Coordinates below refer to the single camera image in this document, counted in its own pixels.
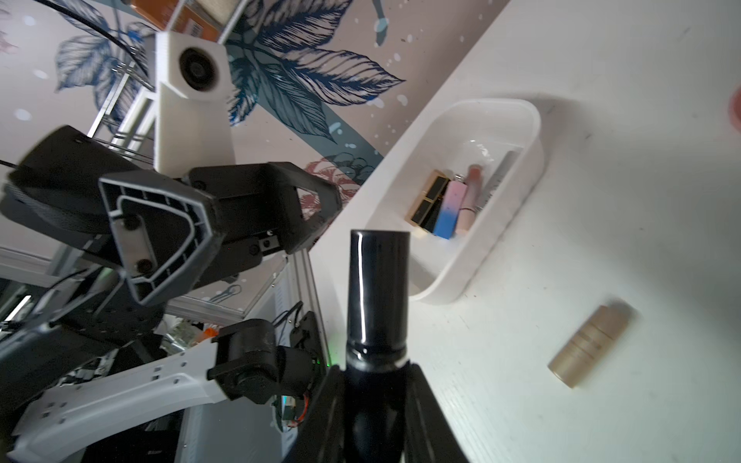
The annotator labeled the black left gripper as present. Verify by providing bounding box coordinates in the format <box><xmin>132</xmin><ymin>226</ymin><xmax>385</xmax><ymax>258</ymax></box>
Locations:
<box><xmin>98</xmin><ymin>162</ymin><xmax>343</xmax><ymax>306</ymax></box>

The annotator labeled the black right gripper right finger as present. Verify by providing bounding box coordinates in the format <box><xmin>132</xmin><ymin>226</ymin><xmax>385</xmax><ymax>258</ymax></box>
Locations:
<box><xmin>403</xmin><ymin>364</ymin><xmax>468</xmax><ymax>463</ymax></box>

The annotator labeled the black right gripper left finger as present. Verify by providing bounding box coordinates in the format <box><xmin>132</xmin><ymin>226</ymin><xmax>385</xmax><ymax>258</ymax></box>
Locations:
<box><xmin>283</xmin><ymin>366</ymin><xmax>345</xmax><ymax>463</ymax></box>

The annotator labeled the beige lipstick tube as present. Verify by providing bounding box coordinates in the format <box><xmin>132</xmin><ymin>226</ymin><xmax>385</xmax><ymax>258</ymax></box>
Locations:
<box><xmin>548</xmin><ymin>304</ymin><xmax>634</xmax><ymax>388</ymax></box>

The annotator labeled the gold black lipstick tube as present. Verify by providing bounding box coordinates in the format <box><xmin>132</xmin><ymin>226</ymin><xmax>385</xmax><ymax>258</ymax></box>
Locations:
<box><xmin>405</xmin><ymin>170</ymin><xmax>451</xmax><ymax>233</ymax></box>

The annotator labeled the pink blue lipstick tube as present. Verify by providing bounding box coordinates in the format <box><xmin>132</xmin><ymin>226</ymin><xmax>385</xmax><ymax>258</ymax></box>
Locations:
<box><xmin>432</xmin><ymin>181</ymin><xmax>467</xmax><ymax>239</ymax></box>

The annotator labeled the clear red lipstick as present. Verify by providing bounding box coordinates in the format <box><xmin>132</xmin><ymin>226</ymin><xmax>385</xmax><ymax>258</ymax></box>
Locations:
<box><xmin>455</xmin><ymin>164</ymin><xmax>484</xmax><ymax>235</ymax></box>

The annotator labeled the white storage box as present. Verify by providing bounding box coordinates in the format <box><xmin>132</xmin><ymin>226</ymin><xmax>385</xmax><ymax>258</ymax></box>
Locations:
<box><xmin>368</xmin><ymin>98</ymin><xmax>545</xmax><ymax>305</ymax></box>

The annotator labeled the pink slim lip gloss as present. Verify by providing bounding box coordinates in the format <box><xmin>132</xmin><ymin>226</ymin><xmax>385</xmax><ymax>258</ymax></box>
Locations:
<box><xmin>476</xmin><ymin>150</ymin><xmax>519</xmax><ymax>212</ymax></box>

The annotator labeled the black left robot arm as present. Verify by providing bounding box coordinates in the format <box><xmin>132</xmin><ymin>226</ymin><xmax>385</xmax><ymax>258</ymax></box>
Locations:
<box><xmin>1</xmin><ymin>126</ymin><xmax>342</xmax><ymax>462</ymax></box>

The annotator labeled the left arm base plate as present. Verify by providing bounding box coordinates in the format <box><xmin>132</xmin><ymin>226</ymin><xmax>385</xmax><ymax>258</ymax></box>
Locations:
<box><xmin>273</xmin><ymin>301</ymin><xmax>327</xmax><ymax>431</ymax></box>

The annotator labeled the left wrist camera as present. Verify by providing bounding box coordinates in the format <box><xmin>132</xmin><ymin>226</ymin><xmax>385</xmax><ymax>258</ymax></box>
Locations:
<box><xmin>154</xmin><ymin>32</ymin><xmax>235</xmax><ymax>179</ymax></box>

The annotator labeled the metal wire hook rack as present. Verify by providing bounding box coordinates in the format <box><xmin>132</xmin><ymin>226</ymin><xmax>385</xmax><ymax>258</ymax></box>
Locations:
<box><xmin>87</xmin><ymin>59</ymin><xmax>156</xmax><ymax>169</ymax></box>

